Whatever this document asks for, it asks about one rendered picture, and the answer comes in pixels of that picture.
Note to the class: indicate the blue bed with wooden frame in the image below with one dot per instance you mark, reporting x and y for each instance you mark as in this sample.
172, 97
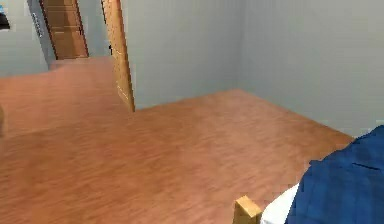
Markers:
346, 186

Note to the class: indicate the brown wooden room door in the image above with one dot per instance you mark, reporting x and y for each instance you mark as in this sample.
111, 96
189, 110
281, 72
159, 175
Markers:
66, 30

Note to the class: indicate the light wooden room door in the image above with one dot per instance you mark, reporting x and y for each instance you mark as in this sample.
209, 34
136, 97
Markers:
120, 56

